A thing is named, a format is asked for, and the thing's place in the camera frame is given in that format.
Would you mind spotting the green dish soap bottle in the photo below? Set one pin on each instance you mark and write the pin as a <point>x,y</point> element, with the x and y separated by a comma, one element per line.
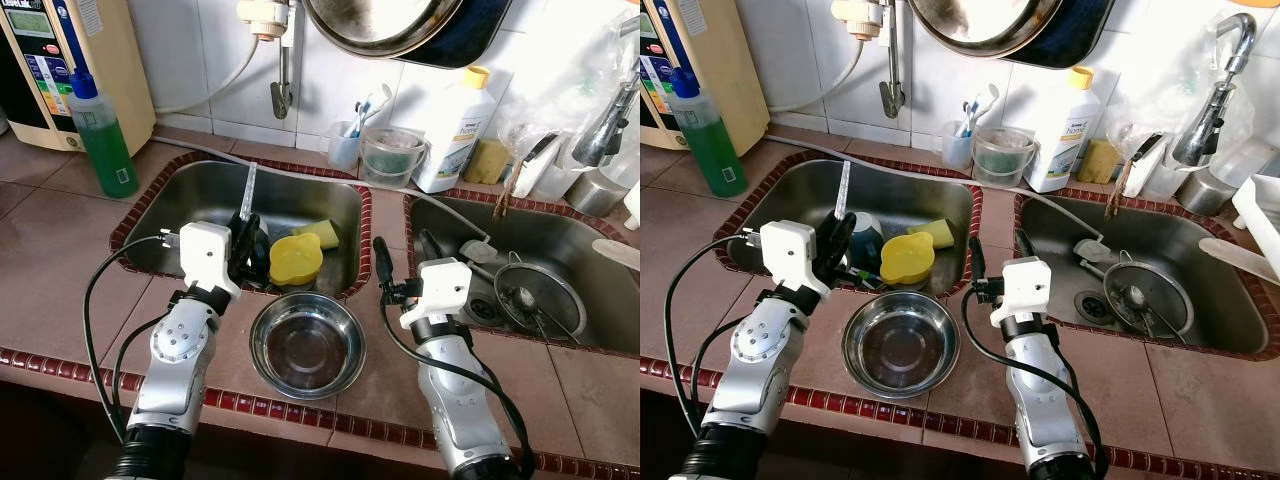
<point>110,160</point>
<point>715,160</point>

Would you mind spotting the clear plastic bag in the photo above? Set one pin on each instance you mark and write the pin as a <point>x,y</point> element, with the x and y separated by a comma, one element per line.
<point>1160,90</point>
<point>560,90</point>

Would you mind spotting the white detergent bottle yellow cap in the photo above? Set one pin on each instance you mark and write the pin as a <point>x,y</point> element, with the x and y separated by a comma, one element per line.
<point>450,150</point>
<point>1060,150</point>

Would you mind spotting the cream water ionizer appliance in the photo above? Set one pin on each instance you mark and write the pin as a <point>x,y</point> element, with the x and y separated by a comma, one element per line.
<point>735,80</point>
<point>120,80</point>

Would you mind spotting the steel sink basin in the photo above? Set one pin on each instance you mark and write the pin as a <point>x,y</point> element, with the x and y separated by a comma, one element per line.
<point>790,200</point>
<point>600,320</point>
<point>180,220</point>
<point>1225,320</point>

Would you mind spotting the dark brown counter cabinet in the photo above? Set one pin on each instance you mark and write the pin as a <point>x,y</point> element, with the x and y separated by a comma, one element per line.
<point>900,465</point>

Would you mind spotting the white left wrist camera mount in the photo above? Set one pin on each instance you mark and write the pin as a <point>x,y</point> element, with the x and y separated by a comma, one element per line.
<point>205,255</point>
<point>795,255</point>

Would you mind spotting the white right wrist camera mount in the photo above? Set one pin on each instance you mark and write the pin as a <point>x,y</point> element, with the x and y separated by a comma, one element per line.
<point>1025,290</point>
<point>440,290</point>

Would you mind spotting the translucent toothbrush cup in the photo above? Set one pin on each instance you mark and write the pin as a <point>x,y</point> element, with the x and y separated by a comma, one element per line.
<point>957,150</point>
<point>345,150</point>

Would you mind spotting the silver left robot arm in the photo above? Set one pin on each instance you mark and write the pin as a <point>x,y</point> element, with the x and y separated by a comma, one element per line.
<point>175,380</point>
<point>760,380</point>

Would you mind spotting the chrome kitchen faucet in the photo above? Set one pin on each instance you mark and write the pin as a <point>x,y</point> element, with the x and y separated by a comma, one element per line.
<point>603,135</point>
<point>1200,135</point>

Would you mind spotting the yellow green scrub sponge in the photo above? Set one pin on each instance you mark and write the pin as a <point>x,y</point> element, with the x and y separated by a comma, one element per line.
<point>322,232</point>
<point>932,232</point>

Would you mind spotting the white curved water tube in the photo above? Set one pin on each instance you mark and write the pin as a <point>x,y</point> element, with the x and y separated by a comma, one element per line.
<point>832,92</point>
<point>231,92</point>

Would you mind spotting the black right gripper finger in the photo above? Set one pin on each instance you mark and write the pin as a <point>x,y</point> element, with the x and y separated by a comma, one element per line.
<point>433,250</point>
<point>384,262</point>
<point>977,260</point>
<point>1028,248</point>

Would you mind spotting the steel wall tap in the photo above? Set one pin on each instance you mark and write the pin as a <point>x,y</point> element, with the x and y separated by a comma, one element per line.
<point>892,100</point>
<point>282,100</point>

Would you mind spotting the white black-edged utensil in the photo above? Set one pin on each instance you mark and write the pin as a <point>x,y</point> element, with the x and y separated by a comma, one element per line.
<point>1148,170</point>
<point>535,170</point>

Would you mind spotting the large steel spoon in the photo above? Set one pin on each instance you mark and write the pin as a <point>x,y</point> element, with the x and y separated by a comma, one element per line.
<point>843,190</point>
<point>249,190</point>

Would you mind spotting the translucent white plastic container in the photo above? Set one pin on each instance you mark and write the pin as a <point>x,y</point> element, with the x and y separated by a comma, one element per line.
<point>1170,182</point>

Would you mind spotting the cream tap diverter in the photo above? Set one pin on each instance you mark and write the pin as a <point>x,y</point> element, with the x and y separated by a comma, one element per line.
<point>262,15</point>
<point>860,15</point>

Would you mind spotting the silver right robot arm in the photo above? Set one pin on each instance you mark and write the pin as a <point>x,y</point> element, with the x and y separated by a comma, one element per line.
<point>455,410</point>
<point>1045,410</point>

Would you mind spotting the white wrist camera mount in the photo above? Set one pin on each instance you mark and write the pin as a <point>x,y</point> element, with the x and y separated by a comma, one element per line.
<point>1025,290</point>
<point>205,255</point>
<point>440,290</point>
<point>795,255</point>

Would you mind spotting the yellow dish sponge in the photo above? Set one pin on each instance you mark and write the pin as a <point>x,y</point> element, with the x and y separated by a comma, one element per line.
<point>487,162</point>
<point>1100,162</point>

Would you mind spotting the steel hanging wok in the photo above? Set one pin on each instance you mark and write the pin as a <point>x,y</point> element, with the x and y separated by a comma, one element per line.
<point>985,20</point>
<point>380,20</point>

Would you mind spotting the brown hanging brush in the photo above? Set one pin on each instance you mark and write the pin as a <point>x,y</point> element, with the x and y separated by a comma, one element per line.
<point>1118,200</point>
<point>503,200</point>

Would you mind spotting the clear plastic bucket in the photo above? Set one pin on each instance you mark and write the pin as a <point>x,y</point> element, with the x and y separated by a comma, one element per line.
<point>392,165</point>
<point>1003,165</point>

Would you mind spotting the dark blue hanging pan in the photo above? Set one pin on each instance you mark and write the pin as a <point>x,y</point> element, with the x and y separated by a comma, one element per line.
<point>475,40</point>
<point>1080,40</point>

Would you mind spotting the small steel spoon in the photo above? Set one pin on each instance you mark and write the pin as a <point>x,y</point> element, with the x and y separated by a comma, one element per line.
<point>1135,297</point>
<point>522,297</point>

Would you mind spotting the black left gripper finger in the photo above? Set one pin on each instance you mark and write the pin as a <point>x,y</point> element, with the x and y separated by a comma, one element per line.
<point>238,235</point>
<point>255,235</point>
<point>847,236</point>
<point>828,236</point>

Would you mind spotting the green blue white toothbrush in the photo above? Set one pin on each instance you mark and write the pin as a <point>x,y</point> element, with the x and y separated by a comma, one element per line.
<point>868,274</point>

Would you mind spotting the dark teal mug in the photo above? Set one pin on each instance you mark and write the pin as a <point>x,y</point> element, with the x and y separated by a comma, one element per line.
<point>265,240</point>
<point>868,235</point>

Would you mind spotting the round steel bowl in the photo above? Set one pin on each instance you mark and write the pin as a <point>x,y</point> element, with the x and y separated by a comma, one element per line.
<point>305,350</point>
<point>900,350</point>

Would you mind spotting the small steel cup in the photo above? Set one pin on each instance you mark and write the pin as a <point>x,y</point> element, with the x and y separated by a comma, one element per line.
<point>1205,195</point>
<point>592,195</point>

